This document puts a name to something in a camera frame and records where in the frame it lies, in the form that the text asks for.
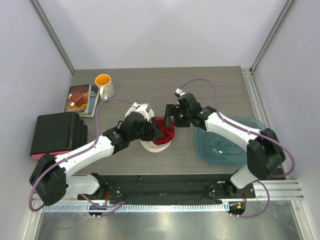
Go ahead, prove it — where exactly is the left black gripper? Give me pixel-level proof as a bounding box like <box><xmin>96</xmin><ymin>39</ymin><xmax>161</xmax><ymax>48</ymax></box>
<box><xmin>129</xmin><ymin>117</ymin><xmax>164</xmax><ymax>142</ymax></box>

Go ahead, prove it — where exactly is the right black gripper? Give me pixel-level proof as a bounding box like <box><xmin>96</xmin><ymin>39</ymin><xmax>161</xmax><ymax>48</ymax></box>
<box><xmin>162</xmin><ymin>104</ymin><xmax>192</xmax><ymax>128</ymax></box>

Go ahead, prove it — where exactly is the red lace bra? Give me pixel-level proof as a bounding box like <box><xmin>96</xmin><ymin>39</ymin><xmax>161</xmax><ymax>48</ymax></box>
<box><xmin>151</xmin><ymin>116</ymin><xmax>175</xmax><ymax>146</ymax></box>

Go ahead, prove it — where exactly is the white mesh laundry bag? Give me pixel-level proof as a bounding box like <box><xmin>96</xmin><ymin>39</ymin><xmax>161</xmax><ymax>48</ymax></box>
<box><xmin>125</xmin><ymin>106</ymin><xmax>173</xmax><ymax>153</ymax></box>

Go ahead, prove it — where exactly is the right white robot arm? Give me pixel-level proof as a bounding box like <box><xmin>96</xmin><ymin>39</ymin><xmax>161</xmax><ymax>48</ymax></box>
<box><xmin>162</xmin><ymin>92</ymin><xmax>286</xmax><ymax>198</ymax></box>

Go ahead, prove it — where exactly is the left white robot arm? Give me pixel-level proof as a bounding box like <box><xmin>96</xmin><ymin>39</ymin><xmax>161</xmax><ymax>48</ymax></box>
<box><xmin>29</xmin><ymin>111</ymin><xmax>163</xmax><ymax>206</ymax></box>

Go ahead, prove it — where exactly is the blue plastic tub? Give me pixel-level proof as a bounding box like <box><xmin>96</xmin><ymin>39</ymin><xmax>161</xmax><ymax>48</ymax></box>
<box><xmin>194</xmin><ymin>113</ymin><xmax>266</xmax><ymax>168</ymax></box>

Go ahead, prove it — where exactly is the white mug orange inside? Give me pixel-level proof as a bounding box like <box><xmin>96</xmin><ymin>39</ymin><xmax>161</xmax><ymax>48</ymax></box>
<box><xmin>95</xmin><ymin>74</ymin><xmax>115</xmax><ymax>101</ymax></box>

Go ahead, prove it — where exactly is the blue cover book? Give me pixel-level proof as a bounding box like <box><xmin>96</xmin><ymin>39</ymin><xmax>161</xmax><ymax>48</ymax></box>
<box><xmin>80</xmin><ymin>85</ymin><xmax>99</xmax><ymax>118</ymax></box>

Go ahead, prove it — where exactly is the brown cover book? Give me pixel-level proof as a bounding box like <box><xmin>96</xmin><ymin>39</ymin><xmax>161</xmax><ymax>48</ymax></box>
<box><xmin>63</xmin><ymin>84</ymin><xmax>92</xmax><ymax>114</ymax></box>

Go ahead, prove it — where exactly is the black and pink box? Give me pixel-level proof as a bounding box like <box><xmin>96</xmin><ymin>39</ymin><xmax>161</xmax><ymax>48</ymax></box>
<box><xmin>29</xmin><ymin>112</ymin><xmax>88</xmax><ymax>160</ymax></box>

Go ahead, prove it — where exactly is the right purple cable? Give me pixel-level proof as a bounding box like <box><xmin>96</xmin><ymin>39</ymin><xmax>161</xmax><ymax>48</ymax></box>
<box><xmin>178</xmin><ymin>78</ymin><xmax>297</xmax><ymax>218</ymax></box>

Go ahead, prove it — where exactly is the purple cable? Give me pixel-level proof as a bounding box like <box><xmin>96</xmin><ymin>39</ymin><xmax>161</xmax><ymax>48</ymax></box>
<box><xmin>178</xmin><ymin>78</ymin><xmax>297</xmax><ymax>218</ymax></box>
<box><xmin>27</xmin><ymin>97</ymin><xmax>138</xmax><ymax>213</ymax></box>

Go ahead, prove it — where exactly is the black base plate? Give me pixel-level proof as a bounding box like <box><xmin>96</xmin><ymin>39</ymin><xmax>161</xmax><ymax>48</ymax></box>
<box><xmin>86</xmin><ymin>174</ymin><xmax>256</xmax><ymax>206</ymax></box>

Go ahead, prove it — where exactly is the white slotted cable duct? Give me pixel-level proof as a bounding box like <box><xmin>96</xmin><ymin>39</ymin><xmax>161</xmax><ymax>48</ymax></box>
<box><xmin>42</xmin><ymin>202</ymin><xmax>230</xmax><ymax>214</ymax></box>

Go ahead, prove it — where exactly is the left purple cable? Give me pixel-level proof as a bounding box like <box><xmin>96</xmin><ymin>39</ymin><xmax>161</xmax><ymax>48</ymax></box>
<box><xmin>27</xmin><ymin>97</ymin><xmax>138</xmax><ymax>213</ymax></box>

